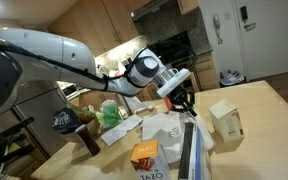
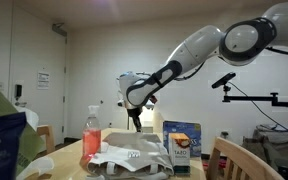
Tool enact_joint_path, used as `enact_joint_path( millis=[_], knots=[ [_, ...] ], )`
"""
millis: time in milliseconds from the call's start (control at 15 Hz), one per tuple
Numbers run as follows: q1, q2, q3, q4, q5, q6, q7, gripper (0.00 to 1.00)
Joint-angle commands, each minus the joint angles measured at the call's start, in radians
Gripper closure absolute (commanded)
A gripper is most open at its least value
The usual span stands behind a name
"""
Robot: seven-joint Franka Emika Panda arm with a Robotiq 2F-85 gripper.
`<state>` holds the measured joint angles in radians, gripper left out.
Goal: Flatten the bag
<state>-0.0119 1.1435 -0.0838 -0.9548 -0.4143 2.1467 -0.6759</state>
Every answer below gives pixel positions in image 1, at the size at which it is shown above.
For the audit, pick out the white paper sheet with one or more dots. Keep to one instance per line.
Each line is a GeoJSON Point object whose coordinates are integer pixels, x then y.
{"type": "Point", "coordinates": [120, 130]}

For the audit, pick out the white door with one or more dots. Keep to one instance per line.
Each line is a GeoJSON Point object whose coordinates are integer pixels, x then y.
{"type": "Point", "coordinates": [277, 36]}

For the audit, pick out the small wooden wall cabinet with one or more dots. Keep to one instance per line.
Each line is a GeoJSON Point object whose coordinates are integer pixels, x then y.
{"type": "Point", "coordinates": [188, 6]}

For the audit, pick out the grey wall phone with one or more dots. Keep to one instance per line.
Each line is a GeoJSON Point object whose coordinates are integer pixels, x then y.
{"type": "Point", "coordinates": [217, 26]}

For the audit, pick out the steel range hood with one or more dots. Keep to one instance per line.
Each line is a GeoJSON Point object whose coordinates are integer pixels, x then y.
{"type": "Point", "coordinates": [147, 8]}

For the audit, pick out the blue Swiss Miss box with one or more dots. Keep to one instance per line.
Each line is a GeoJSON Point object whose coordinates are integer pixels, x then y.
{"type": "Point", "coordinates": [197, 156]}

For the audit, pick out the wooden wall cabinets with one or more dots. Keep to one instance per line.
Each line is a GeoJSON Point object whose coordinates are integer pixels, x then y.
{"type": "Point", "coordinates": [100, 23]}

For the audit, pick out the black kitchen stove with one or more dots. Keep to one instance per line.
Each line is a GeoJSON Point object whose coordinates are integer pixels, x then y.
{"type": "Point", "coordinates": [177, 43]}

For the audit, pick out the dark brown cup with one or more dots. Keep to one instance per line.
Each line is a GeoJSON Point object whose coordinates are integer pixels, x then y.
{"type": "Point", "coordinates": [89, 141]}

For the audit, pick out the dark blue chip bag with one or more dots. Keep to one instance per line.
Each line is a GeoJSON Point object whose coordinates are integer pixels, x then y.
{"type": "Point", "coordinates": [64, 121]}

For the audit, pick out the grey sneaker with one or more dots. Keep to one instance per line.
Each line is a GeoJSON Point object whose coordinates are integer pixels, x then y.
{"type": "Point", "coordinates": [238, 77]}
{"type": "Point", "coordinates": [226, 79]}

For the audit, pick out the white light switch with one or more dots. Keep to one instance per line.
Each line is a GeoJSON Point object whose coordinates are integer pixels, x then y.
{"type": "Point", "coordinates": [227, 15]}

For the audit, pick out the black tripod stand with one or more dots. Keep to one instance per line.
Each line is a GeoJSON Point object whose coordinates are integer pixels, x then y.
{"type": "Point", "coordinates": [4, 150]}

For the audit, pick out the white printed tote bag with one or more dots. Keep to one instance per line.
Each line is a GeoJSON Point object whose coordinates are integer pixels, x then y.
{"type": "Point", "coordinates": [164, 133]}

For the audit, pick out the stainless steel refrigerator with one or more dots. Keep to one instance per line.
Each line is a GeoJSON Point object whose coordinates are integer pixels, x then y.
{"type": "Point", "coordinates": [37, 113]}

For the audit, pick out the bright green plastic bag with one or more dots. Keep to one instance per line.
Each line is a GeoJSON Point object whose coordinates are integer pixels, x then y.
{"type": "Point", "coordinates": [110, 115]}

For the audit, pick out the beige cardboard carton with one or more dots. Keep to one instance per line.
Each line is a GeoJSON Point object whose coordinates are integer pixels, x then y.
{"type": "Point", "coordinates": [225, 123]}

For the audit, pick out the wooden slat chair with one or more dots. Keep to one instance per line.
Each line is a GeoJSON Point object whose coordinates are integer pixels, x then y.
{"type": "Point", "coordinates": [195, 81]}

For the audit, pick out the orange Tazo tea box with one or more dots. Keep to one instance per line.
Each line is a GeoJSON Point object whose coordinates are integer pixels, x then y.
{"type": "Point", "coordinates": [149, 156]}

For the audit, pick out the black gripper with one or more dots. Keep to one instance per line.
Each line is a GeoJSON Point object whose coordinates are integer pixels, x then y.
{"type": "Point", "coordinates": [180, 96]}

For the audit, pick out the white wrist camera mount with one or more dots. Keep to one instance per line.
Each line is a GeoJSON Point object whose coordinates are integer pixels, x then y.
{"type": "Point", "coordinates": [174, 83]}

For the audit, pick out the wooden base cabinet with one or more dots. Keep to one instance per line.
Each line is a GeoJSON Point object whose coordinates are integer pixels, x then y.
{"type": "Point", "coordinates": [205, 71]}

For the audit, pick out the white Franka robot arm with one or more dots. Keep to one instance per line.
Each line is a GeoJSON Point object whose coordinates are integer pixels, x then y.
{"type": "Point", "coordinates": [44, 50]}

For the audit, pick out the black door lock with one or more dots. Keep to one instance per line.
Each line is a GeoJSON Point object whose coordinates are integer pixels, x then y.
{"type": "Point", "coordinates": [244, 13]}

